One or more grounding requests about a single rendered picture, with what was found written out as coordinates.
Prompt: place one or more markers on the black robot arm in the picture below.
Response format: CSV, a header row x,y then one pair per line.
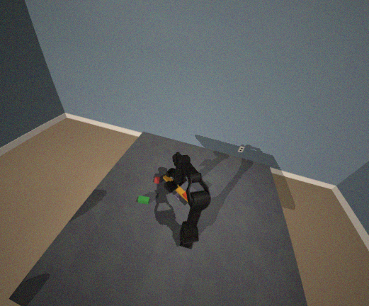
x,y
197,200

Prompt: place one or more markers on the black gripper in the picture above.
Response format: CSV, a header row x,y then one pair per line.
x,y
171,186

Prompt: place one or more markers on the orange long bar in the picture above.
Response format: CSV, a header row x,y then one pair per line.
x,y
178,190

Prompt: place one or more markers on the green cube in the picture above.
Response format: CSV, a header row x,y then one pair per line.
x,y
143,199

